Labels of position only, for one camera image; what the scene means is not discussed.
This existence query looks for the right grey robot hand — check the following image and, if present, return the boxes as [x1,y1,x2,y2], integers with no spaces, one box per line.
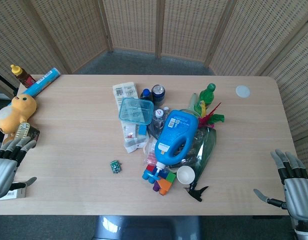
[253,149,308,223]

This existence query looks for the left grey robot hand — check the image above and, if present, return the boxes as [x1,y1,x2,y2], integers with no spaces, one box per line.
[0,136,38,200]

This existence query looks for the small green toy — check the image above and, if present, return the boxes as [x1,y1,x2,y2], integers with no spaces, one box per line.
[109,159,123,175]

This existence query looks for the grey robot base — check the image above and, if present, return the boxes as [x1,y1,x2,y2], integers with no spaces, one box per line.
[93,215,203,240]

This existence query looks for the white barcode box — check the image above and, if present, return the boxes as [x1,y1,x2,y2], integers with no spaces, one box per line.
[0,186,28,201]

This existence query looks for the gold tin can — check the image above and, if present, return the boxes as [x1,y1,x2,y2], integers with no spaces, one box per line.
[13,122,31,142]

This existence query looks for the dark brown box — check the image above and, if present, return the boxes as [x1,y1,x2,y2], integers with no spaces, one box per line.
[25,126,41,149]

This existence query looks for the yellow plush duck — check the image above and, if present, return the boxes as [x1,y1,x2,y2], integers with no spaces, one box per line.
[0,93,38,135]

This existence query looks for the black stand bar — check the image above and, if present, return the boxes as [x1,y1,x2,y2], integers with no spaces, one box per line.
[0,69,17,97]

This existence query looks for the honey bottle yellow cap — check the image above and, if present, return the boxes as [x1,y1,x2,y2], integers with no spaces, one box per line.
[10,64,37,88]

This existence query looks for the blue cardboard tube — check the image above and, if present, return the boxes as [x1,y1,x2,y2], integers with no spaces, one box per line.
[23,66,61,97]

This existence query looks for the black clip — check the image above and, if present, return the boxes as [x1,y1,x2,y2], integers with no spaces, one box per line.
[183,185,210,203]

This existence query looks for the green transparent bag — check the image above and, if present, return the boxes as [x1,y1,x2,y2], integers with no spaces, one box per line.
[190,126,218,185]

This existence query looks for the woven wooden screen panel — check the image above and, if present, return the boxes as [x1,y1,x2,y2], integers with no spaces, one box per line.
[260,22,308,173]
[26,0,114,74]
[0,0,73,88]
[102,0,162,59]
[204,0,308,76]
[156,0,230,64]

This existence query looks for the white paper cup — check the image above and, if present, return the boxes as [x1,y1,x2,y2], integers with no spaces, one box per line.
[176,165,196,185]

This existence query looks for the coloured feathers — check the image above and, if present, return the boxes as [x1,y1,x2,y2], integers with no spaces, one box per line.
[197,101,226,130]

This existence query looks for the white round table cap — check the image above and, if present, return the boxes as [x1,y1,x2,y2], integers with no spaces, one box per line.
[235,84,251,99]

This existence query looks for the green building block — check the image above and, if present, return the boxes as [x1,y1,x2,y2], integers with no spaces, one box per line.
[165,171,177,185]

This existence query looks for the clear packet small parts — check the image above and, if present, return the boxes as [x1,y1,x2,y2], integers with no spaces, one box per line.
[120,119,150,154]

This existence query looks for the orange building block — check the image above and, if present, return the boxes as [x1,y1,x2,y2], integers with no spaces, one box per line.
[157,178,173,196]

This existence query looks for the green plastic bottle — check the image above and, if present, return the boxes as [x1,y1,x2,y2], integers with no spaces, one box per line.
[198,83,217,111]

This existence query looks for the blue detergent bottle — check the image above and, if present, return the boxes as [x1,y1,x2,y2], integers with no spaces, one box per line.
[153,109,200,181]

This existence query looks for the pale green vase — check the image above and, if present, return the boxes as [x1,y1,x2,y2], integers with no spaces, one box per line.
[185,92,203,116]

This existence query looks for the blue building block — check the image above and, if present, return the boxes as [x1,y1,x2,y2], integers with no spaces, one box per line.
[141,167,165,184]

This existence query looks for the white QR code packet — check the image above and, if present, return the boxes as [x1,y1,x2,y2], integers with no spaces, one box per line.
[112,82,140,122]

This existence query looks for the teal lidded plastic container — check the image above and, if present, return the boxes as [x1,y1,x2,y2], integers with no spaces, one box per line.
[118,97,155,125]

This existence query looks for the clear bag pink contents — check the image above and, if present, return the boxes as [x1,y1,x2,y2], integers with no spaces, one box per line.
[143,138,160,166]

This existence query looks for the clear bottle white cap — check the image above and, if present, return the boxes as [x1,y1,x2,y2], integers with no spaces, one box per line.
[152,109,166,129]

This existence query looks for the dark blue ink bottle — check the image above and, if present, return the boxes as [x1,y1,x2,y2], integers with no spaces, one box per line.
[140,88,154,102]

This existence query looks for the dark blue silver-lid jar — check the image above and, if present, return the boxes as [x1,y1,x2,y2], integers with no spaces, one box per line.
[151,84,167,107]

